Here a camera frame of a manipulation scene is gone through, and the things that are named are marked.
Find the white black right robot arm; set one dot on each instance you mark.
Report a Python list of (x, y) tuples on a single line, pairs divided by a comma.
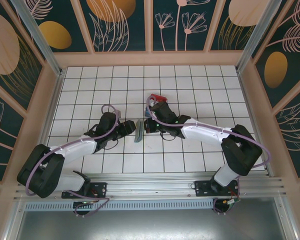
[(205, 131)]

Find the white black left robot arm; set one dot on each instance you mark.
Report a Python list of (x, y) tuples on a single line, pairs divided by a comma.
[(75, 148)]

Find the blue card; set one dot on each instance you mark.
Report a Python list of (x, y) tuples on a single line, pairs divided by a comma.
[(148, 114)]

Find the grey metal sheet panel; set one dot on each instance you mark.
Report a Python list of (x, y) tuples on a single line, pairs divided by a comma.
[(150, 225)]

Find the green power connector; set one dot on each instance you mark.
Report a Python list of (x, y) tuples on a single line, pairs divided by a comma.
[(230, 202)]

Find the aluminium mounting rail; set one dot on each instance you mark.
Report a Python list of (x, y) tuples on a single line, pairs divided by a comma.
[(145, 186)]

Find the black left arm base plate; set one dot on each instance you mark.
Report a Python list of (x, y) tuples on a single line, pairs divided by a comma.
[(100, 188)]

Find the aluminium side rail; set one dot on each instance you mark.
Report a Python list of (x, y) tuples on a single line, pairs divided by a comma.
[(255, 120), (52, 120)]

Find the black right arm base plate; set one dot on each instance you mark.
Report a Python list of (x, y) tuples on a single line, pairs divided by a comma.
[(202, 187)]

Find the aluminium corner post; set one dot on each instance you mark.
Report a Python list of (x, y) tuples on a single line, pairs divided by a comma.
[(258, 37), (40, 42)]

